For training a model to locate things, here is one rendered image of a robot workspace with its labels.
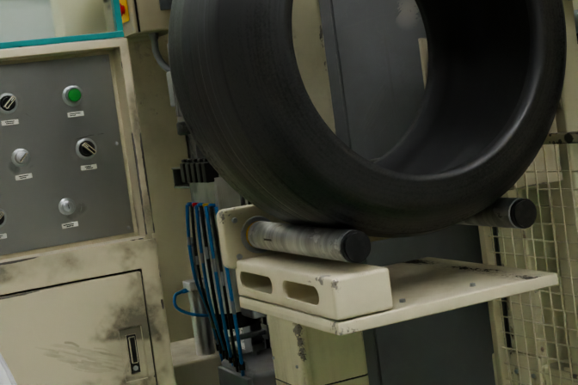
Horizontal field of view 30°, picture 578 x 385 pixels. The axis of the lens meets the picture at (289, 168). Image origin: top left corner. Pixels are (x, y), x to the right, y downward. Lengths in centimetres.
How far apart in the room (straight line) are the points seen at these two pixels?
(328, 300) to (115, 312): 63
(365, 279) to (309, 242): 12
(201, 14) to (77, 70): 60
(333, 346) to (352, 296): 42
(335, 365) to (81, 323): 46
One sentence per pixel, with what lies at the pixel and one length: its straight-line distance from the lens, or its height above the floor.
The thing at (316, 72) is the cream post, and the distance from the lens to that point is 185.
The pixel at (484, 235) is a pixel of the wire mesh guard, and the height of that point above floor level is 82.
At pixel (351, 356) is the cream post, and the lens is 190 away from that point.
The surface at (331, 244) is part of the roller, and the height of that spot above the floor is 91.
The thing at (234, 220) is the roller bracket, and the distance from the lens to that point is 175.
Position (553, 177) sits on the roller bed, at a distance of 202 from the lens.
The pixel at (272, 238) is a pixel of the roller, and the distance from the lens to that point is 166.
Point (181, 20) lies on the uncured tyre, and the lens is 155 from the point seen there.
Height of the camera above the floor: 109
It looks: 3 degrees down
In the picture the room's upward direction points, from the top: 8 degrees counter-clockwise
